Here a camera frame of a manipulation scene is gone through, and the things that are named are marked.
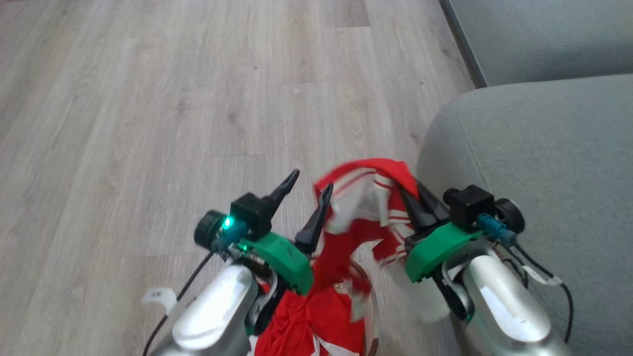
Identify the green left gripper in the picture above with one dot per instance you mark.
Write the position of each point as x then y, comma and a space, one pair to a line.
284, 258

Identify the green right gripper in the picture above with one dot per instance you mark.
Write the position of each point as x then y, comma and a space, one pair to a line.
435, 247

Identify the red and white garment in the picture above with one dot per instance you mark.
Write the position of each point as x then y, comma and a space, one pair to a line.
336, 267

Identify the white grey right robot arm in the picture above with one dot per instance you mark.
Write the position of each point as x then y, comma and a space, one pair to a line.
504, 306

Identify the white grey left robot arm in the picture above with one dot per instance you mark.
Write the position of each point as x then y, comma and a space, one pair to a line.
212, 309

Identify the laundry basket with brown rim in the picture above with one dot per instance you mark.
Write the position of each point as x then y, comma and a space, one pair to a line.
372, 301

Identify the grey fabric sofa cushion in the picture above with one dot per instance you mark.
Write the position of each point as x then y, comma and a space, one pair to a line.
554, 163

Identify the grey sofa section dark edge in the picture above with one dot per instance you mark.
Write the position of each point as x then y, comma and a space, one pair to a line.
544, 34

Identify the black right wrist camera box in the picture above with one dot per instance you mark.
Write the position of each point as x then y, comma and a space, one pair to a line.
470, 203

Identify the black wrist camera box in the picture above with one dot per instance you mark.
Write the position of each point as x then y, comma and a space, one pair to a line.
470, 203
249, 212

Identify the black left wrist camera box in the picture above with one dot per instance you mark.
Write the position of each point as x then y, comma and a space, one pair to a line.
249, 212

